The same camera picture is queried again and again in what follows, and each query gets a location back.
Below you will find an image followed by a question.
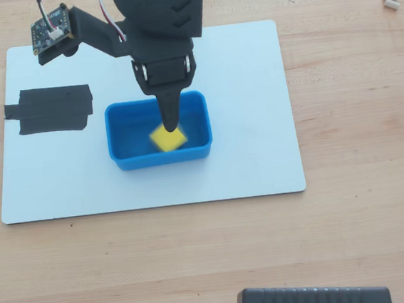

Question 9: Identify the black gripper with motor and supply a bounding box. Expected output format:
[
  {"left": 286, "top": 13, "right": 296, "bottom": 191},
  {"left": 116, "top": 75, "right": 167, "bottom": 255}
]
[{"left": 128, "top": 39, "right": 204, "bottom": 137}]

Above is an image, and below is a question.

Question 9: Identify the yellow cube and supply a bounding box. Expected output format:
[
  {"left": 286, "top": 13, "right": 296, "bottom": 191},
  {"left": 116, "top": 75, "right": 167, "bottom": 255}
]
[{"left": 148, "top": 121, "right": 190, "bottom": 155}]

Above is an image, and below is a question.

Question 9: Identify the blue rectangular bin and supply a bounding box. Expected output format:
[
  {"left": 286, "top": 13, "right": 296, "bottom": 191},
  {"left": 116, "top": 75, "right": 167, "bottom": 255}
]
[{"left": 103, "top": 88, "right": 216, "bottom": 173}]

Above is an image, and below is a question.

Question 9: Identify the white rectangular board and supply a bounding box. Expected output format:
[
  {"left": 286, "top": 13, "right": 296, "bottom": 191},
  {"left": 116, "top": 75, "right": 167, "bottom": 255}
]
[{"left": 0, "top": 18, "right": 309, "bottom": 226}]

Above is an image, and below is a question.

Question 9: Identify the black tape patch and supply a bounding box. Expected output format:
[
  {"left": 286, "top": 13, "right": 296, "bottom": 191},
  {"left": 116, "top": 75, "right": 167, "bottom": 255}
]
[{"left": 1, "top": 83, "right": 97, "bottom": 139}]

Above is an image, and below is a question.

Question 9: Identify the black ribbed device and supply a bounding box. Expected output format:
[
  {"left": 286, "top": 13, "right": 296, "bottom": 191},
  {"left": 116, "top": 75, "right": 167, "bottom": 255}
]
[{"left": 234, "top": 274, "right": 393, "bottom": 303}]

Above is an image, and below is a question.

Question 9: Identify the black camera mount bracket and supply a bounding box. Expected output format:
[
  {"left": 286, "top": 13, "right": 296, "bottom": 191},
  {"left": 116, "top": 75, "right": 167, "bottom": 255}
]
[{"left": 33, "top": 1, "right": 133, "bottom": 67}]

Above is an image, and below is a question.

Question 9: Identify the white red motor cable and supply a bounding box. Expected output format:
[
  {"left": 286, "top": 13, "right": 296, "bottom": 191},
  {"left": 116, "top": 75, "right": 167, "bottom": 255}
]
[{"left": 98, "top": 0, "right": 128, "bottom": 44}]

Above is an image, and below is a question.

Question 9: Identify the small camera circuit board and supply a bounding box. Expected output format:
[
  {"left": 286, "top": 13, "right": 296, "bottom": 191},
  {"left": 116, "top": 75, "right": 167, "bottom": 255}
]
[{"left": 28, "top": 1, "right": 76, "bottom": 56}]

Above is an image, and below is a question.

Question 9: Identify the camera board cable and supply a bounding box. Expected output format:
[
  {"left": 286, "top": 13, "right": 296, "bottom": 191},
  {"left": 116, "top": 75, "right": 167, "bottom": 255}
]
[{"left": 36, "top": 0, "right": 63, "bottom": 42}]

